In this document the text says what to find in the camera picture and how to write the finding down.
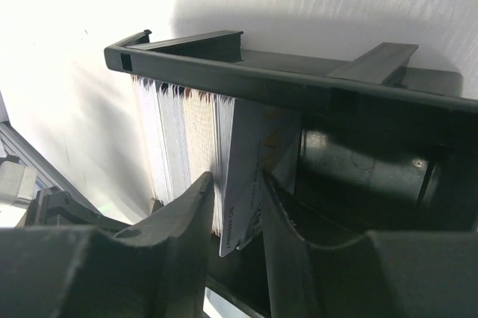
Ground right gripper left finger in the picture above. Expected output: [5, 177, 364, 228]
[1, 172, 214, 317]

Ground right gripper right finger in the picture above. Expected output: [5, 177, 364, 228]
[262, 172, 477, 317]

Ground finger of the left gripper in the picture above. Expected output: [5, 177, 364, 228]
[14, 189, 130, 236]

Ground black plastic card box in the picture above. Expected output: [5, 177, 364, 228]
[104, 31, 477, 317]

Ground white magnetic stripe card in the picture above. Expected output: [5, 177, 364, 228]
[219, 99, 302, 257]

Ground white card stack in box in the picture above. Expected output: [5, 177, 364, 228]
[131, 75, 235, 236]

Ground aluminium front frame rail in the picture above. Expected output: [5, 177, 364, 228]
[1, 122, 100, 214]

